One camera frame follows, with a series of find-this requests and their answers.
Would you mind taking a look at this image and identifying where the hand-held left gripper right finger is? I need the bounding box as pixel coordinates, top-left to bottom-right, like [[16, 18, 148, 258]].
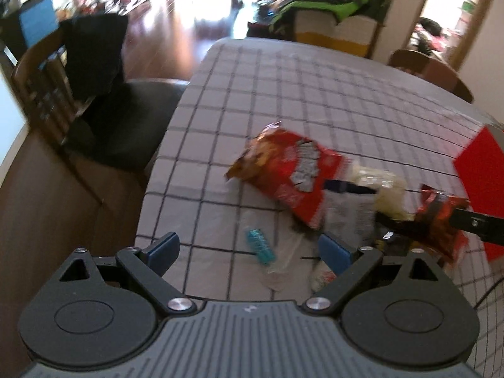
[[303, 233, 444, 318]]

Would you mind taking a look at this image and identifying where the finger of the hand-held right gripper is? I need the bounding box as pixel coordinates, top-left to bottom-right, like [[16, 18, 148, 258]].
[[374, 212, 423, 242], [449, 205, 504, 245]]

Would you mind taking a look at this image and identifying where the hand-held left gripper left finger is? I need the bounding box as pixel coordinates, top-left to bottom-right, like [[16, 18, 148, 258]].
[[59, 232, 198, 316]]

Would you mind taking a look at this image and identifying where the white puffed snack bag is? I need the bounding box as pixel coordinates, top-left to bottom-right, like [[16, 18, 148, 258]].
[[346, 161, 414, 221]]

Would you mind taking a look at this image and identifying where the small red snack packet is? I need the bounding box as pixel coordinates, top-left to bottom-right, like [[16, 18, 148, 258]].
[[415, 184, 471, 265]]

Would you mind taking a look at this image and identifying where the clear packet with grey print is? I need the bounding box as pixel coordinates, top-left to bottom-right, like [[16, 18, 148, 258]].
[[323, 180, 379, 245]]

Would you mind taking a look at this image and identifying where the red cardboard box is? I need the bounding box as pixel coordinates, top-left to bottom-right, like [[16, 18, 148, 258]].
[[453, 124, 504, 262]]

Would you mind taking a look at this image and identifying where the large red chip bag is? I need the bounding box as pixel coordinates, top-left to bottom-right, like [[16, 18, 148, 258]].
[[225, 123, 353, 230]]

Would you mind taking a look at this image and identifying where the small white snack packet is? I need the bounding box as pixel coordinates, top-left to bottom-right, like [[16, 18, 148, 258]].
[[309, 264, 337, 293]]

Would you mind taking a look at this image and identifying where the small teal label packet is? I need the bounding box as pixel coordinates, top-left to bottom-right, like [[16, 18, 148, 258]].
[[244, 226, 276, 265]]

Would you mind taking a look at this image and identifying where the black seat cushion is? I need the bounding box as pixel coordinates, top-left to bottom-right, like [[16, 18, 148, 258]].
[[65, 79, 190, 171]]

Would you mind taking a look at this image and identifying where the wooden chair with curved back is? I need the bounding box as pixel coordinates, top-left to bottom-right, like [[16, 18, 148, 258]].
[[388, 49, 474, 104]]

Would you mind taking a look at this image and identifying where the checked grey tablecloth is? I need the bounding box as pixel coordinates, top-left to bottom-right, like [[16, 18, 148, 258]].
[[136, 37, 504, 378]]

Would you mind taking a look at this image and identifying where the cream armchair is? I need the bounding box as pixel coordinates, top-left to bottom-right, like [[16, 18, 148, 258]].
[[295, 8, 379, 58]]

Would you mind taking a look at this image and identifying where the wooden chair with slatted back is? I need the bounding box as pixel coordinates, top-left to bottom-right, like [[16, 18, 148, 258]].
[[11, 37, 105, 205]]

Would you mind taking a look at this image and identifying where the green and black jacket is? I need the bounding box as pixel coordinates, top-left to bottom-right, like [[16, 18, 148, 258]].
[[268, 0, 391, 37]]

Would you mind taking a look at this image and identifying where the blue front cabinet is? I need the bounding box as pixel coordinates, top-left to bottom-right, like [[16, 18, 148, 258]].
[[19, 0, 56, 48]]

